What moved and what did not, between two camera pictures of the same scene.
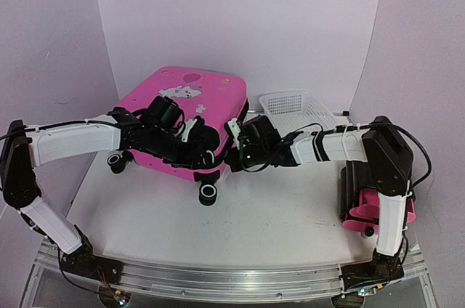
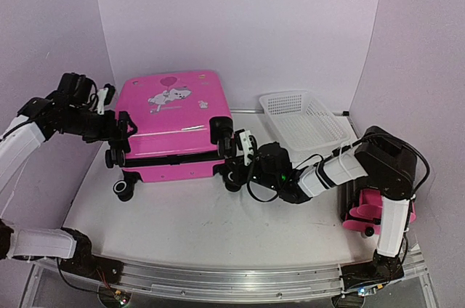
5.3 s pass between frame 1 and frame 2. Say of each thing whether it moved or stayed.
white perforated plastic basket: stayed
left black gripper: moved
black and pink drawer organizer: stayed
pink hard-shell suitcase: moved
